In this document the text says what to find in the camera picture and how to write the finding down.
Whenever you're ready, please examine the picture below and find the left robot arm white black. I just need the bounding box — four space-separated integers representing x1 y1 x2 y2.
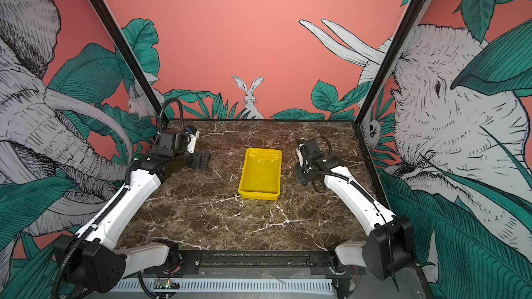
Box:
51 127 210 298

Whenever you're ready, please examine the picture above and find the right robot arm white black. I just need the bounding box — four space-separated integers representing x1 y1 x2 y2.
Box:
295 136 416 280

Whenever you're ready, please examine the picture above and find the yellow plastic bin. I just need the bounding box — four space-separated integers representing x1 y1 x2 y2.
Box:
238 148 283 201

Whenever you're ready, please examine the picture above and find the small circuit board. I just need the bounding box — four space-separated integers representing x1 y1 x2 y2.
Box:
153 278 181 292

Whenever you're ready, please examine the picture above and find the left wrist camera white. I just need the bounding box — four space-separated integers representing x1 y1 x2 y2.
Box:
186 128 200 154

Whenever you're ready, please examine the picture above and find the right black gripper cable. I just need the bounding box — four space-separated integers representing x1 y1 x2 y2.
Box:
313 136 333 156

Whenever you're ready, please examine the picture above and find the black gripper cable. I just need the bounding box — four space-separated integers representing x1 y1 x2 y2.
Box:
158 97 186 134
313 136 333 156

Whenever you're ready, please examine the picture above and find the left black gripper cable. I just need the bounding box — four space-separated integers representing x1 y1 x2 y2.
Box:
158 97 186 134

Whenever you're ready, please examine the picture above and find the black mounting rail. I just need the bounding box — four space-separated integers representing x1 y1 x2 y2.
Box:
124 250 421 277

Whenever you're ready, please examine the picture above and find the white slotted cable duct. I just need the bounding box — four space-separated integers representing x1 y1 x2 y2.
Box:
109 277 335 294

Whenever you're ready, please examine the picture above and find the left black frame post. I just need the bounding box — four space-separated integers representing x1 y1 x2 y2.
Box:
89 0 169 125

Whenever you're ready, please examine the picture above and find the black frame post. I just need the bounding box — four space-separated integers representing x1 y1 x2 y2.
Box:
89 0 169 125
355 0 432 128

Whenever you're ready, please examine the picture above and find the right black frame post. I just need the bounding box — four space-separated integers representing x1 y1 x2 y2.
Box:
355 0 432 128

